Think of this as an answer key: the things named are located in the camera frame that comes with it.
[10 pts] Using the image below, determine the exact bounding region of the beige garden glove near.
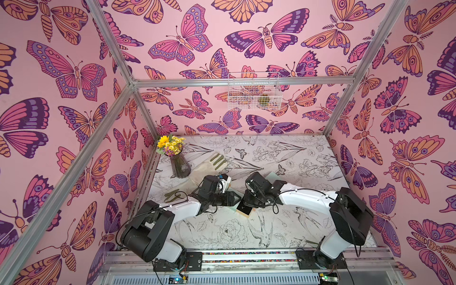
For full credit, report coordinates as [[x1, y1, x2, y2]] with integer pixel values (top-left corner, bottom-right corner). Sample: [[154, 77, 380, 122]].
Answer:
[[164, 189, 186, 203]]

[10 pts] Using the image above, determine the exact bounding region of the white wire basket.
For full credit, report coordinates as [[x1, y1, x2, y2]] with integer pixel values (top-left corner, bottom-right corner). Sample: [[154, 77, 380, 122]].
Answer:
[[226, 77, 283, 112]]

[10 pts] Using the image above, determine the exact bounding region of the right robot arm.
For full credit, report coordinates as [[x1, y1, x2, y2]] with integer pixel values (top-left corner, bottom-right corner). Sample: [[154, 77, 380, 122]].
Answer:
[[240, 172, 374, 269]]

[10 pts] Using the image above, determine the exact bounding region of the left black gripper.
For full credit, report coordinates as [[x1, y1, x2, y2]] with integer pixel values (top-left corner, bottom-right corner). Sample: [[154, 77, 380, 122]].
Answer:
[[207, 191, 241, 207]]

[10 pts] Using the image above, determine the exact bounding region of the beige garden glove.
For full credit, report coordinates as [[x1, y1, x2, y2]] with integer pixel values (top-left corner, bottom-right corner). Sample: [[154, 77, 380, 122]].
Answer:
[[176, 153, 229, 194], [164, 189, 186, 203]]

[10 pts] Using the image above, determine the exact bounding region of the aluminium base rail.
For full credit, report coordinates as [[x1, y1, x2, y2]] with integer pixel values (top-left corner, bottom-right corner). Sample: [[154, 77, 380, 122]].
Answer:
[[101, 248, 397, 274]]

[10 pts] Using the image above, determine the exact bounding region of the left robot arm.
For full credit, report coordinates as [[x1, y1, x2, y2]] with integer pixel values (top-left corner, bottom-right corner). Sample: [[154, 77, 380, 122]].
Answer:
[[118, 174, 242, 270]]

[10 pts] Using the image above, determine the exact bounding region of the beige garden glove far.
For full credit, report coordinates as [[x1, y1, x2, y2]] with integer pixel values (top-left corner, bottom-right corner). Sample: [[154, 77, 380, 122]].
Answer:
[[176, 153, 229, 194]]

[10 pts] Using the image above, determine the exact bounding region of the yellow flower bouquet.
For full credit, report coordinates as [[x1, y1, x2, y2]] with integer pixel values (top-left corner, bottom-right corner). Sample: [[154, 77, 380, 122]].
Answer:
[[156, 134, 185, 157]]

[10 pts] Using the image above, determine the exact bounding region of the glass vase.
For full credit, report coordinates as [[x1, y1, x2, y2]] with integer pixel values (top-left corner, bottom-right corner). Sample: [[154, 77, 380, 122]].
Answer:
[[170, 153, 191, 179]]

